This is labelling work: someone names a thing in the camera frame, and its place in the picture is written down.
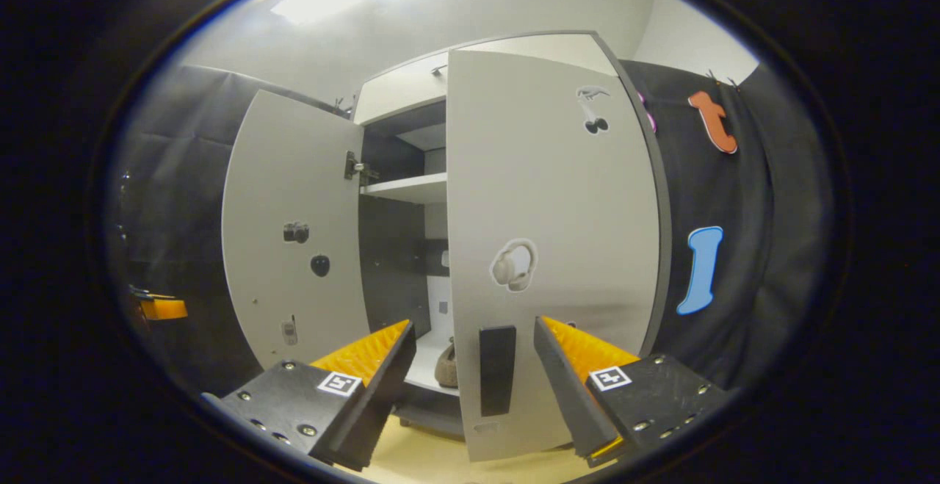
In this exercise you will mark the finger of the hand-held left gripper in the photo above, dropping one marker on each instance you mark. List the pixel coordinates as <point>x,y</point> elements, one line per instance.
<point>165,309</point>

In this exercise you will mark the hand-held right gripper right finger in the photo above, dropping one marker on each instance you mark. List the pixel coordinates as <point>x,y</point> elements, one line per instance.
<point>565,396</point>

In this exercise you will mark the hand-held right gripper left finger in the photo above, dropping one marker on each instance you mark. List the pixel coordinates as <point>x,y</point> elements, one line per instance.
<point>385,396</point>

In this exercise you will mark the brown fuzzy shoe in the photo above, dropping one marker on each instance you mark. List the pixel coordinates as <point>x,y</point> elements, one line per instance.
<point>446,370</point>

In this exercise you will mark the white shoe cabinet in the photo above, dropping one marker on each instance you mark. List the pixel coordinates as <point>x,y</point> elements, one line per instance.
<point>389,264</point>

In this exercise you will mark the white shoe cabinet door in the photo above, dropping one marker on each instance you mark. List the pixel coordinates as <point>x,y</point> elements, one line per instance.
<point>529,175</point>
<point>294,168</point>

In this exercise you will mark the white cabinet shelf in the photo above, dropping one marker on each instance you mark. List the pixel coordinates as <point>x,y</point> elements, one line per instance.
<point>411,189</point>

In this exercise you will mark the metal door hinge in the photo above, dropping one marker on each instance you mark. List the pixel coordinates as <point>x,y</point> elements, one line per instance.
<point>356,168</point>

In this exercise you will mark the black backdrop cloth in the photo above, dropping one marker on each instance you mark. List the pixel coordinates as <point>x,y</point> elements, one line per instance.
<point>764,212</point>
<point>183,197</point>

